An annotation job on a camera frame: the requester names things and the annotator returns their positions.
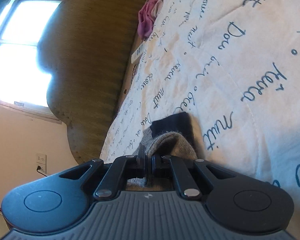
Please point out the olive ribbed bed headboard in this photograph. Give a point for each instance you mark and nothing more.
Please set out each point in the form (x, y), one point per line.
(90, 67)

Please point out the grey shirt with navy sleeves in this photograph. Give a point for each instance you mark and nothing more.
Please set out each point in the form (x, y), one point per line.
(170, 142)

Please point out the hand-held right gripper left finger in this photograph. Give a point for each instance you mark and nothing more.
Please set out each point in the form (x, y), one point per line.
(141, 165)

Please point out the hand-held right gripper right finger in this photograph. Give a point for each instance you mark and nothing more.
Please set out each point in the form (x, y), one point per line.
(156, 166)

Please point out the white script-printed blanket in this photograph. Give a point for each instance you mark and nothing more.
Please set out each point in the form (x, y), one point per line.
(240, 80)

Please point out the purple cloth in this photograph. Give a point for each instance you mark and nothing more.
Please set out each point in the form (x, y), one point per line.
(146, 17)

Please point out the white wall socket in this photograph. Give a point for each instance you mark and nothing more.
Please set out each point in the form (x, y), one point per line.
(41, 158)

